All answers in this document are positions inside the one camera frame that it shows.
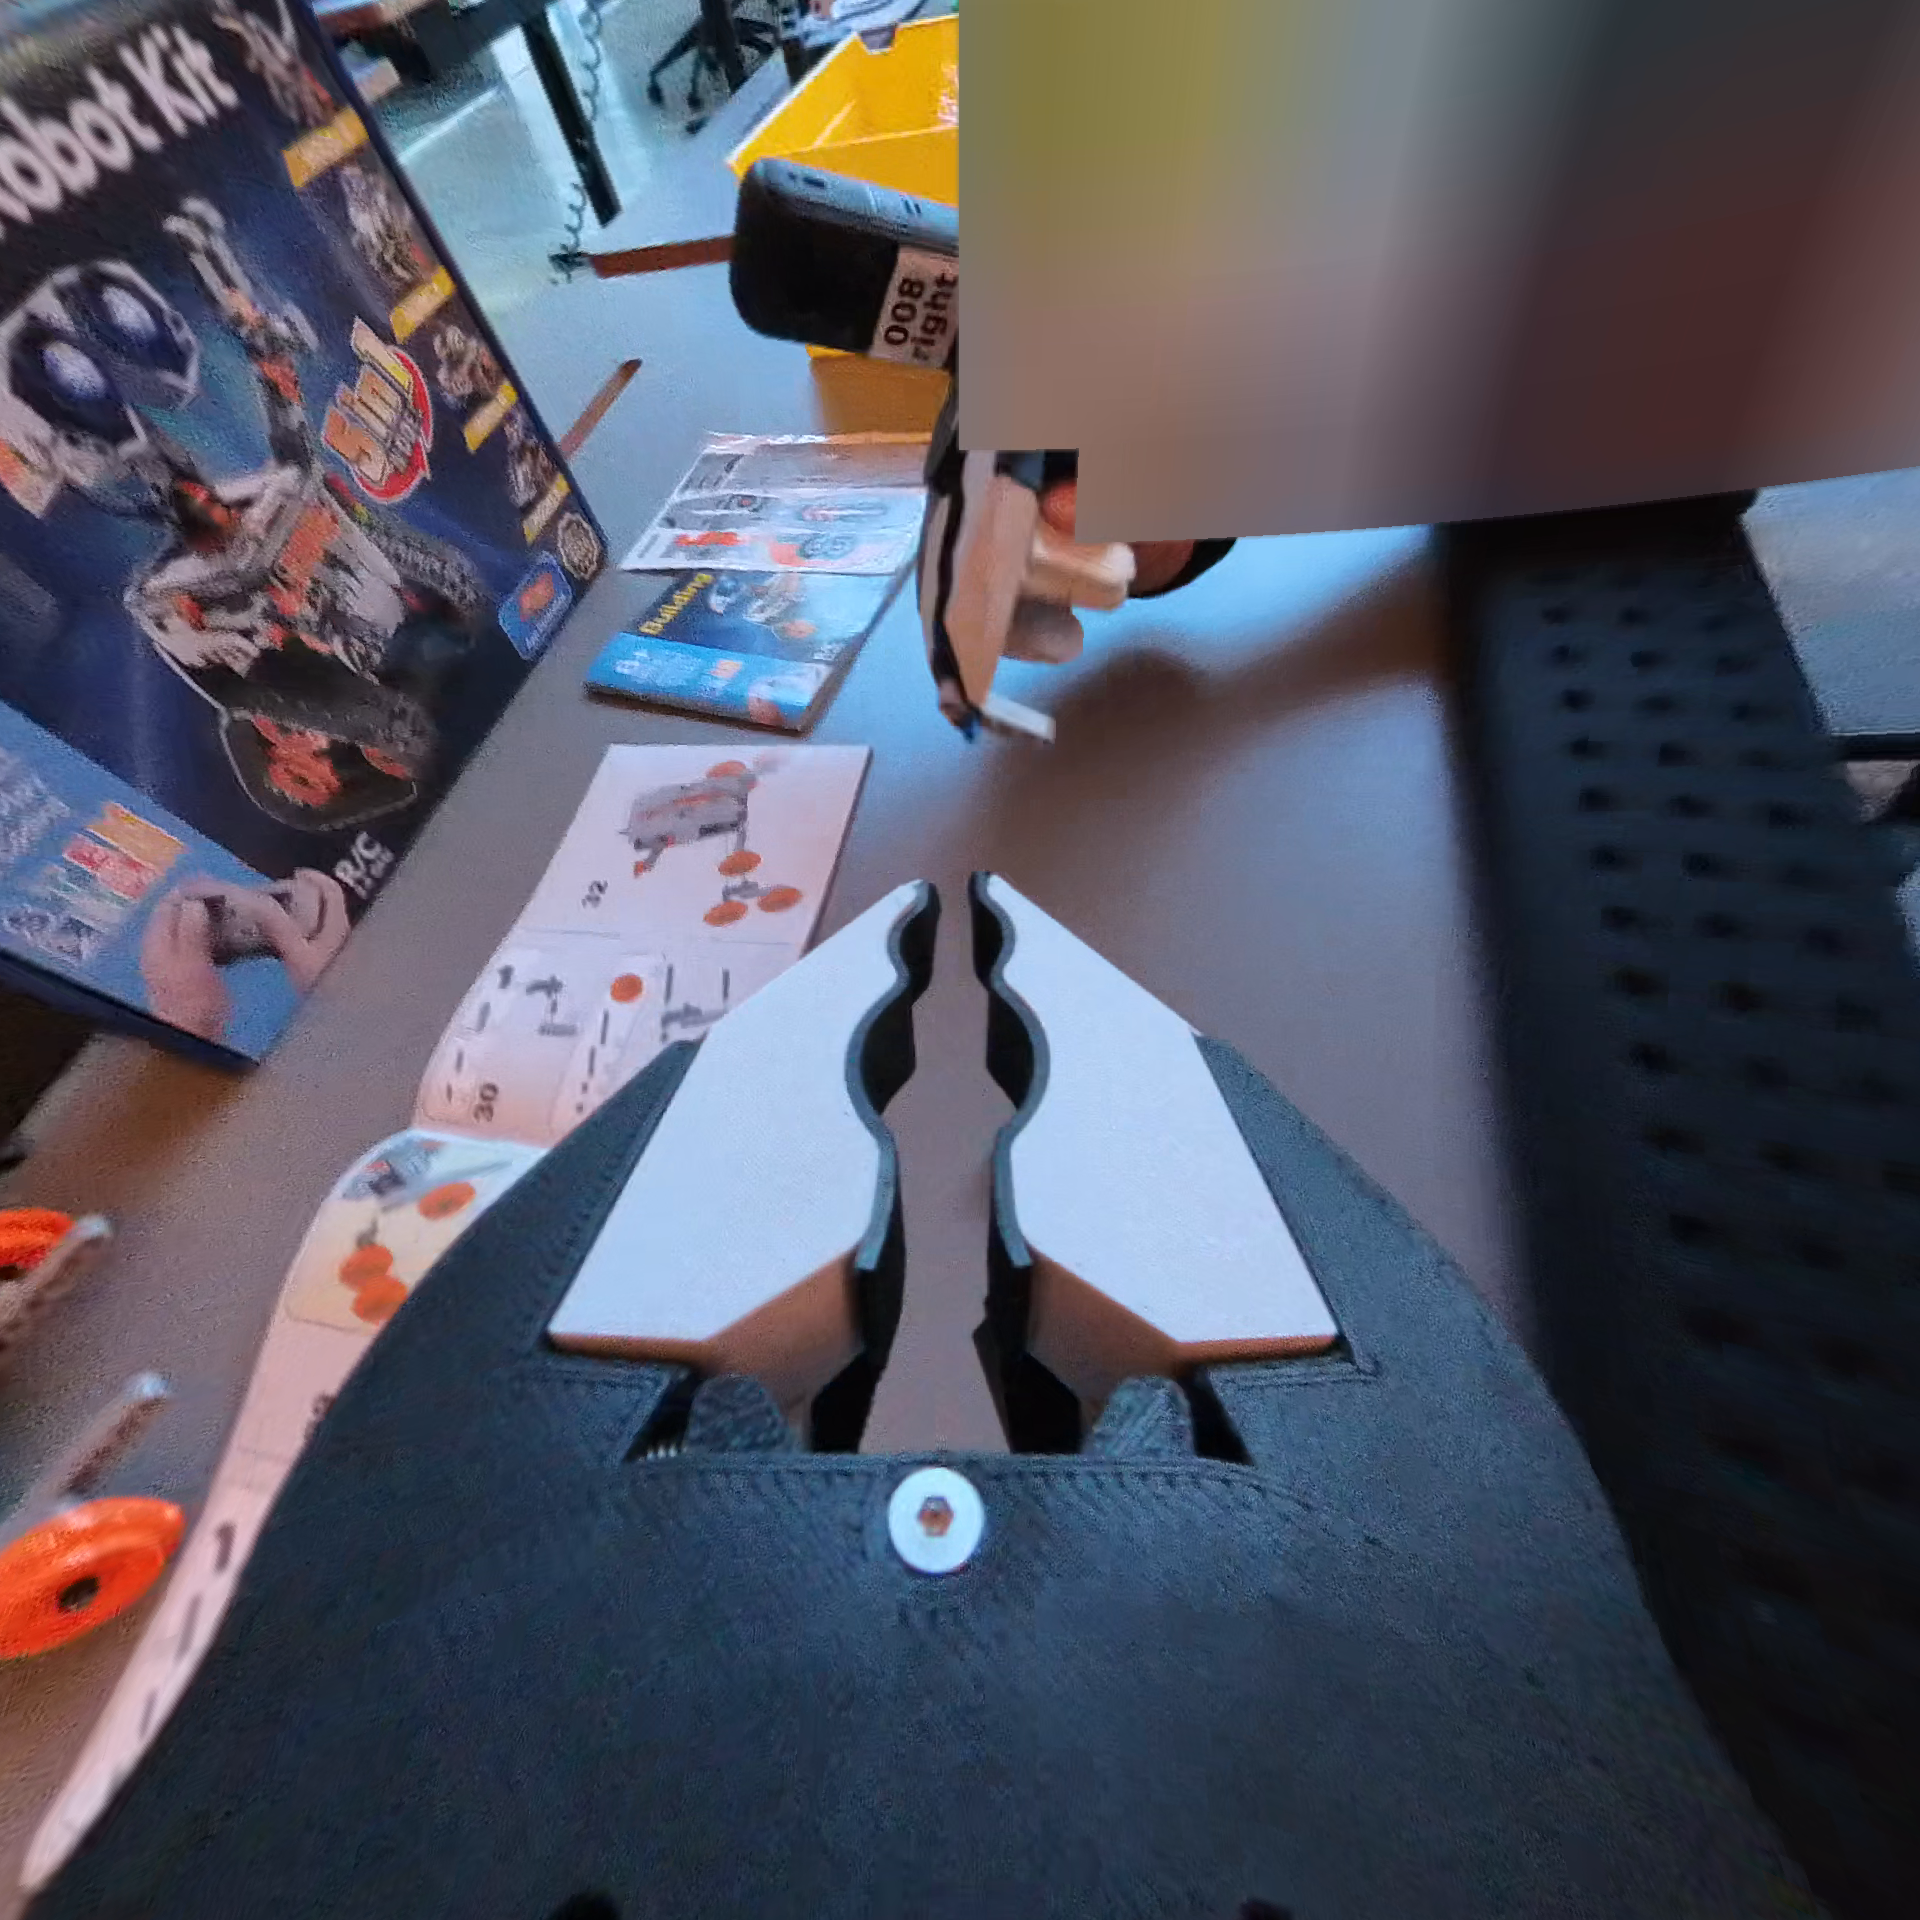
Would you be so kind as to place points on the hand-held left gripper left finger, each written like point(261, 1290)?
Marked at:
point(736, 1200)

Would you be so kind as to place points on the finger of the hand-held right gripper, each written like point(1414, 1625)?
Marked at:
point(991, 586)

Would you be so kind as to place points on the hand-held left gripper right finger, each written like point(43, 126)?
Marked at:
point(1169, 1200)

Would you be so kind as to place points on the grey desk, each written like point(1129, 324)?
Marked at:
point(1201, 841)

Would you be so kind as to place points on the person's right hand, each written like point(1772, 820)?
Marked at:
point(1061, 513)

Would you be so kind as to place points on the yellow storage bin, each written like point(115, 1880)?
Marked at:
point(886, 105)

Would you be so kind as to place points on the sticker sheet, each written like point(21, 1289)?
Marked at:
point(796, 511)

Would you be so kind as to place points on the blue manual booklet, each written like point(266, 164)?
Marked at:
point(749, 646)

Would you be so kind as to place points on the open instruction booklet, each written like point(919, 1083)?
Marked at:
point(708, 841)

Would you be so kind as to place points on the black perforated chair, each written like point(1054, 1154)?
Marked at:
point(1695, 1049)

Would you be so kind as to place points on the blue toy box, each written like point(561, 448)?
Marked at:
point(228, 524)

